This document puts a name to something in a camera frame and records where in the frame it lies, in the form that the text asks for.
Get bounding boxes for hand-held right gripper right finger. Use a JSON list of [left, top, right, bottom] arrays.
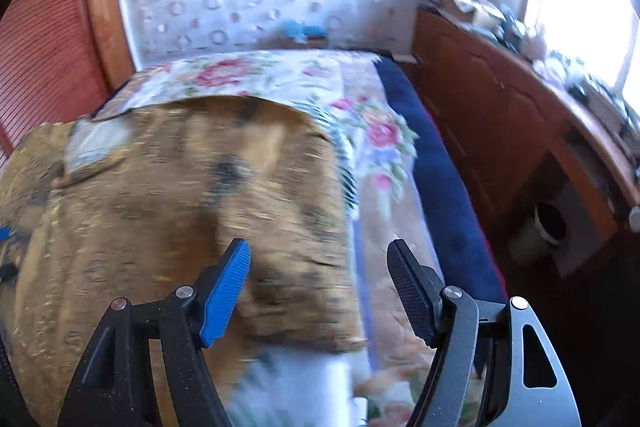
[[386, 238, 583, 427]]

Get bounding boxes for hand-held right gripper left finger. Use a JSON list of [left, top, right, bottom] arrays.
[[57, 238, 252, 427]]

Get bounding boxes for brown patterned garment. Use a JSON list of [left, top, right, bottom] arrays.
[[0, 96, 368, 427]]

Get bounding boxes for navy bed cover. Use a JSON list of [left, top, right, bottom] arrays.
[[375, 57, 508, 308]]

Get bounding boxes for round waste bin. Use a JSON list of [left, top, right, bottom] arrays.
[[510, 202, 568, 265]]

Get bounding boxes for pink floral blanket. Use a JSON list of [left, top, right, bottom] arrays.
[[92, 49, 493, 427]]

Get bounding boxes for long wooden cabinet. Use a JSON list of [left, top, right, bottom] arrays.
[[412, 9, 640, 268]]

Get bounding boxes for box with blue items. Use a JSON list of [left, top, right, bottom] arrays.
[[280, 21, 328, 45]]

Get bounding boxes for open cardboard box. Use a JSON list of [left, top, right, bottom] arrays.
[[425, 0, 506, 30]]

